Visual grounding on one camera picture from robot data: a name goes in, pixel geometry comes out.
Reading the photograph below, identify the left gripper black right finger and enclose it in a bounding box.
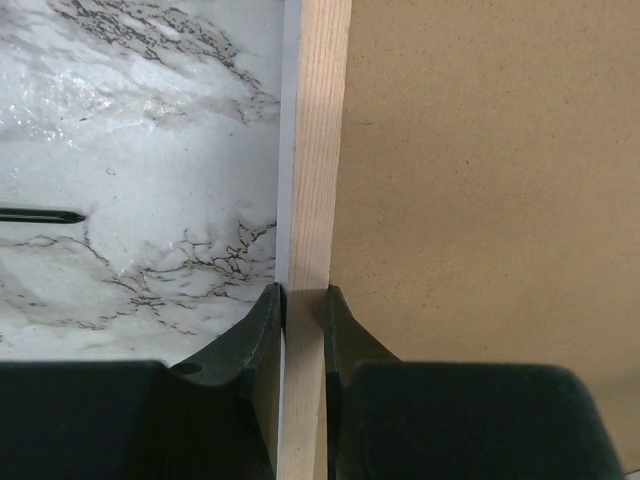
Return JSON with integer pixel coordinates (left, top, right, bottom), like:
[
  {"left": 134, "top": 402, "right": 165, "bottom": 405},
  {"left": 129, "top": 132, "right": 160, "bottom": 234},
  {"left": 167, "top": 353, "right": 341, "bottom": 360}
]
[{"left": 324, "top": 286, "right": 624, "bottom": 479}]

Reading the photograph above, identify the orange handled screwdriver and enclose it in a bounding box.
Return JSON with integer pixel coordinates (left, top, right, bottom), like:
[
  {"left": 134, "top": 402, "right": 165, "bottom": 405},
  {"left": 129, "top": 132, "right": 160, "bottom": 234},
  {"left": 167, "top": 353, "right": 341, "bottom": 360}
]
[{"left": 0, "top": 208, "right": 86, "bottom": 224}]

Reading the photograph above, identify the white picture frame with photo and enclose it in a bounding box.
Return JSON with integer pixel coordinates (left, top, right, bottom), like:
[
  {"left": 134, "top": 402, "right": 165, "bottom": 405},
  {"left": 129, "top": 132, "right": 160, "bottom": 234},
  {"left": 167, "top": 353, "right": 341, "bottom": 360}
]
[{"left": 276, "top": 1, "right": 639, "bottom": 479}]

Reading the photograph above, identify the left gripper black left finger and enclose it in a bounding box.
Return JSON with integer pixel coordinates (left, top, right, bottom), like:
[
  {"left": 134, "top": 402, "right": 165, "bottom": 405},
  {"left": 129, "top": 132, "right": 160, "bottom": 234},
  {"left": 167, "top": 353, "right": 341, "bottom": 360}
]
[{"left": 1, "top": 284, "right": 281, "bottom": 479}]

